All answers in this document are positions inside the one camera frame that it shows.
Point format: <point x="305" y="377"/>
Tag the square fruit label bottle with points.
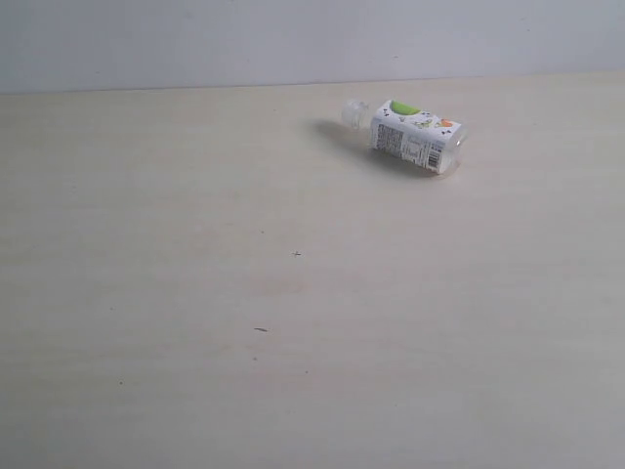
<point x="408" y="133"/>

